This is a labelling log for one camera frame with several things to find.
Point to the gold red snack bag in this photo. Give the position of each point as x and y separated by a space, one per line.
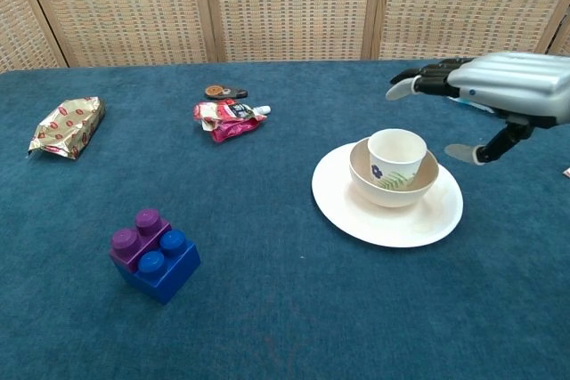
67 128

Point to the woven bamboo folding screen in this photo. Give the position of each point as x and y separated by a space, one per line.
285 6

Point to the blue toy building block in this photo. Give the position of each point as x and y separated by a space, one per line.
165 273

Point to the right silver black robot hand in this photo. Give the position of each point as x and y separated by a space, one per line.
512 82

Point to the blue table cloth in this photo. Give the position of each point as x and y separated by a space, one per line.
267 309

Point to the large white plate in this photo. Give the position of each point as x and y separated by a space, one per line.
401 228

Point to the off-white bowl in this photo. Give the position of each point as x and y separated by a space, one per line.
392 195

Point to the purple toy building block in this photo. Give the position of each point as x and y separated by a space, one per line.
133 246

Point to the white floral paper cup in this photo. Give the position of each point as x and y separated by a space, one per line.
396 148

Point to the red drink pouch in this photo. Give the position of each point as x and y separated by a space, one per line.
227 119

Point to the orange black correction tape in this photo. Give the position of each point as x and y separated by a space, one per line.
218 91

